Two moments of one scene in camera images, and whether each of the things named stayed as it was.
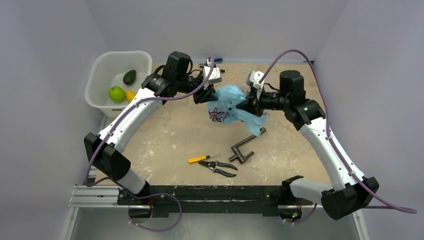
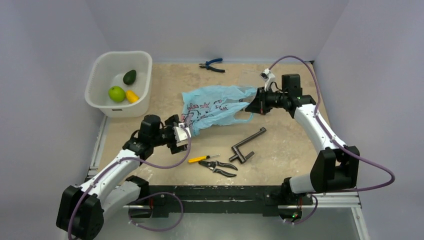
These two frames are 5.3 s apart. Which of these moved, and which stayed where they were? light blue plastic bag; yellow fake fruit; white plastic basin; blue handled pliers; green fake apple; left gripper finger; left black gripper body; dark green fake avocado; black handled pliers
Moved: light blue plastic bag; left gripper finger; left black gripper body
Stayed: white plastic basin; dark green fake avocado; blue handled pliers; green fake apple; yellow fake fruit; black handled pliers
